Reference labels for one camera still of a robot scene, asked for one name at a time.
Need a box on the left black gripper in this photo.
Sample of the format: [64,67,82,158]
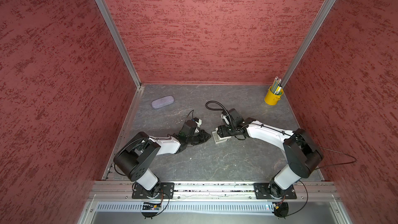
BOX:
[187,130,212,145]

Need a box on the white jewelry box lid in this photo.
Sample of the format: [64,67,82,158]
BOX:
[212,131,230,144]

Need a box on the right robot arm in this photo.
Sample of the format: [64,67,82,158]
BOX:
[216,109,324,199]

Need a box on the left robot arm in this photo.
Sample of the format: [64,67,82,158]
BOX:
[113,118,211,199]

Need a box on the purple glasses case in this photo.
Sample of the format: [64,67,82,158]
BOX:
[151,95,175,109]

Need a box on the yellow pencil cup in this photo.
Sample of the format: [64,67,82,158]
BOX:
[264,87,284,106]

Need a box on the colored pencils bundle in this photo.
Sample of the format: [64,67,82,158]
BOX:
[270,77,282,95]

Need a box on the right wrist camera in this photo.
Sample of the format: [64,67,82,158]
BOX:
[221,112,230,125]

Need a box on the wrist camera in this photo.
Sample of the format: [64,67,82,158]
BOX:
[221,112,230,125]
[192,117,202,132]

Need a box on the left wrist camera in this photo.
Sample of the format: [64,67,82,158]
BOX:
[192,117,202,132]

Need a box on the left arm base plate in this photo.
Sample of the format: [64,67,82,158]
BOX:
[132,182,175,200]

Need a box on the white perforated cable duct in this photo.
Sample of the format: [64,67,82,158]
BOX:
[95,202,274,215]

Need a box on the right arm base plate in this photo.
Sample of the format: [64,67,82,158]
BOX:
[253,183,297,200]

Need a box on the aluminium front rail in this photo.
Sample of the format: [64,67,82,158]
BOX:
[89,180,341,202]

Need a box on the right corner aluminium post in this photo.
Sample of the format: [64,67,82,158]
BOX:
[282,0,336,88]

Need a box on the corner aluminium post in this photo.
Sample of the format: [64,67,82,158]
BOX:
[282,0,336,88]
[95,0,142,89]

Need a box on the left corner aluminium post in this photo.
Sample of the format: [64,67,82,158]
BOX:
[95,0,142,89]

